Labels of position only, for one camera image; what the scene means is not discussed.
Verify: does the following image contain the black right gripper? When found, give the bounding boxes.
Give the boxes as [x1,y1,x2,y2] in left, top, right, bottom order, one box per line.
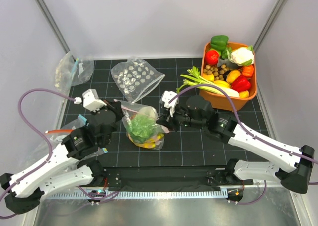
[157,101,206,131]

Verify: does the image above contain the green lettuce cabbage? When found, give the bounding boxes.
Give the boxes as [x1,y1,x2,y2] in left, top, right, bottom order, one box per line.
[129,106,158,143]

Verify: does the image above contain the pink-zipper zip bag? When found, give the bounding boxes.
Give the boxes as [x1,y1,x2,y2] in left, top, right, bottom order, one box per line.
[120,100,168,150]

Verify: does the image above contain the yellow banana bunch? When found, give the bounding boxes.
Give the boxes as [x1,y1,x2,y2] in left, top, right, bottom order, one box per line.
[133,133,164,150]

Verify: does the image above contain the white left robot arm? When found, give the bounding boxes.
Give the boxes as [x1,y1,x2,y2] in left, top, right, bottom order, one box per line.
[0,100,124,215]

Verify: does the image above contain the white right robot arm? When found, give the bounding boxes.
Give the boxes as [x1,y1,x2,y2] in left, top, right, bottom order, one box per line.
[156,91,315,194]

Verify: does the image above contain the white-dotted zip bag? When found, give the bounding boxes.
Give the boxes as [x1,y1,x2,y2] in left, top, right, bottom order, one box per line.
[111,57,165,103]

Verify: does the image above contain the blue-zipper bag front left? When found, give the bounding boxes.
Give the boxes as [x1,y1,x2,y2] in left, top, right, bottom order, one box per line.
[60,114,108,160]

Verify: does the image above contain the blue-zipper bag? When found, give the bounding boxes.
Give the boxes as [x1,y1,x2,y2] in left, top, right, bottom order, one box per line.
[54,52,94,93]
[60,114,108,160]

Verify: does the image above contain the blue-zipper bag back left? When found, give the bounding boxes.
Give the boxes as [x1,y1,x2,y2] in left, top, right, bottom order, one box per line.
[54,52,94,93]

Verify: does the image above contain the orange-zipper bag front left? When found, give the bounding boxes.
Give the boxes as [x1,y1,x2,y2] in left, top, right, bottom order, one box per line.
[44,129,72,144]

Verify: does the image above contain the black grid cutting mat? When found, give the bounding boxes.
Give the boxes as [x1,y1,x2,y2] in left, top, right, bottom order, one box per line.
[69,58,264,167]

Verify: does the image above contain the green celery stalks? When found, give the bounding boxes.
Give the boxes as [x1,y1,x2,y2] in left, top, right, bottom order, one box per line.
[176,66,227,94]

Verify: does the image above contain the orange plastic basket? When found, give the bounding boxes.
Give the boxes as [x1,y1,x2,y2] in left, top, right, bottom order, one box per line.
[199,41,257,111]

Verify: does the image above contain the yellow squash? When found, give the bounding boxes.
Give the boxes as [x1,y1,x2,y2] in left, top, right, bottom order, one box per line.
[202,73,230,88]

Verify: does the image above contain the brown mushroom cluster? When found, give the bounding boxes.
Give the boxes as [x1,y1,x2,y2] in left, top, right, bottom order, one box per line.
[202,64,230,81]

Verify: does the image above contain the red tomato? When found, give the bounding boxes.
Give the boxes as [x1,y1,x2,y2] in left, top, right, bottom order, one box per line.
[204,50,219,66]

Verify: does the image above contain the yellow bell pepper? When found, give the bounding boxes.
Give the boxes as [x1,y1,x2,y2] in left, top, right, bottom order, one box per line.
[226,70,241,84]

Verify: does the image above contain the yellow lemon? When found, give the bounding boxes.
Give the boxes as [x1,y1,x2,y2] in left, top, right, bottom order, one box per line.
[239,90,249,99]

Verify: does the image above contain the red bell pepper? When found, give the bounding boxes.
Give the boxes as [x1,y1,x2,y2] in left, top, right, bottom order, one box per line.
[231,75,252,92]

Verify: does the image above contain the green bell pepper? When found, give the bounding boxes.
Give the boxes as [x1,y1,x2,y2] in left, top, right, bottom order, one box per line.
[210,35,229,51]

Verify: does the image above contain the small orange pumpkin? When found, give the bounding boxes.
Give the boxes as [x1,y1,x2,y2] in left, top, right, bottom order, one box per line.
[241,65,255,78]

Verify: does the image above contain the white cauliflower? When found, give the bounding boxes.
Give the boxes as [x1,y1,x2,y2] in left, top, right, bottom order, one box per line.
[229,46,255,67]

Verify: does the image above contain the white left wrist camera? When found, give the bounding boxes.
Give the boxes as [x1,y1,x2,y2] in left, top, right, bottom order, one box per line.
[82,89,107,112]

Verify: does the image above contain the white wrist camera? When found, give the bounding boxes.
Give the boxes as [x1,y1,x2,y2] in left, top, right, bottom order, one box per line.
[82,89,107,112]
[160,91,178,117]

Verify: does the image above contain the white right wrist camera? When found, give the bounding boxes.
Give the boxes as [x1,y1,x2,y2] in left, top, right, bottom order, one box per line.
[160,91,178,117]

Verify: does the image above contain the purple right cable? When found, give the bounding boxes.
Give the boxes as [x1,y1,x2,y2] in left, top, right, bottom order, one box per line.
[168,83,318,186]

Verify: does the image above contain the purple cable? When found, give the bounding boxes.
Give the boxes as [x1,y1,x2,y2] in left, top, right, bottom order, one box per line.
[168,83,318,186]
[0,88,122,219]

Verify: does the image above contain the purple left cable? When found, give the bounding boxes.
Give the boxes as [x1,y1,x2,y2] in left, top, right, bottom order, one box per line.
[0,88,122,219]

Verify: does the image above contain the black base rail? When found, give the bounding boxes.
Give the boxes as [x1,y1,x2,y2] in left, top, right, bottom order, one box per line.
[76,158,254,194]

